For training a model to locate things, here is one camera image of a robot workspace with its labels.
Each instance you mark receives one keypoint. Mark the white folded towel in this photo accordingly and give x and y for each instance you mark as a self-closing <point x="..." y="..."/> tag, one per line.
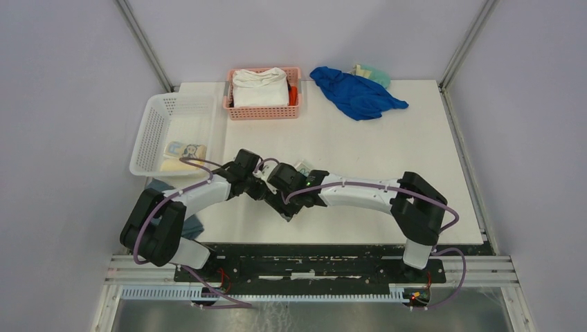
<point x="268" y="88"/>

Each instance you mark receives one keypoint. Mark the blue bunny pattern towel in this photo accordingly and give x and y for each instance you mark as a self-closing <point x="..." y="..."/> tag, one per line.
<point x="303" y="166"/>

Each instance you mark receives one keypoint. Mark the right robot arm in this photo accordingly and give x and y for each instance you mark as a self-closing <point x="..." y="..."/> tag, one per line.
<point x="416" y="206"/>

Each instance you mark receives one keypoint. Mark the white cable duct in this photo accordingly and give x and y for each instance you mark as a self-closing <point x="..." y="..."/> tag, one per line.
<point x="195" y="293"/>

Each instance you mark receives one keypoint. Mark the pink plastic basket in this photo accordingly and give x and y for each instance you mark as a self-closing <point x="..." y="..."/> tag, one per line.
<point x="263" y="113"/>

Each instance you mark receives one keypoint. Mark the white plastic basket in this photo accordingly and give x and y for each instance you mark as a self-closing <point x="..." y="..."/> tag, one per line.
<point x="181" y="117"/>

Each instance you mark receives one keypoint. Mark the aluminium frame rails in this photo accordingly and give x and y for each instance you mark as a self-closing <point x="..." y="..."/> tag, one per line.
<point x="480" y="294"/>

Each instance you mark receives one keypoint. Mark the yellow duck towel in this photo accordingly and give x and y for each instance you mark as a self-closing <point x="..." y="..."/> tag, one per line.
<point x="175" y="165"/>

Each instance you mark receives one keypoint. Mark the orange towel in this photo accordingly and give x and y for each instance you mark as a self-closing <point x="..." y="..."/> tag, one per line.
<point x="293" y="95"/>

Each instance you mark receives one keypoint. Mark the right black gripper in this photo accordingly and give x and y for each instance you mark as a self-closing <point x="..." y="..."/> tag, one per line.
<point x="275" y="200"/>

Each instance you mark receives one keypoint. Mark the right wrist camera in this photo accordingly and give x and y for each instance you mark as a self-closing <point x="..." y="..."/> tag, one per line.
<point x="265" y="170"/>

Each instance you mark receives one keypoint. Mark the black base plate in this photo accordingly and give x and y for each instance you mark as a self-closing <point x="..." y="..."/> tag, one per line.
<point x="310" y="269"/>

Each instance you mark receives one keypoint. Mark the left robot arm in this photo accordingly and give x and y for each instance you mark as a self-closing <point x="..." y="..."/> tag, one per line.
<point x="153" y="231"/>

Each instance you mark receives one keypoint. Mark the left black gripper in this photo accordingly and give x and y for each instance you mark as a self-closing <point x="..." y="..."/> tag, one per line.
<point x="260" y="192"/>

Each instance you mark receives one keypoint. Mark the rabbit print towel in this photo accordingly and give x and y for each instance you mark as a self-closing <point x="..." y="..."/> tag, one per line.
<point x="179" y="150"/>

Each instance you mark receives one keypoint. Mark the teal green towel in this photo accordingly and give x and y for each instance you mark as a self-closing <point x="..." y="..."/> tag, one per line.
<point x="371" y="73"/>

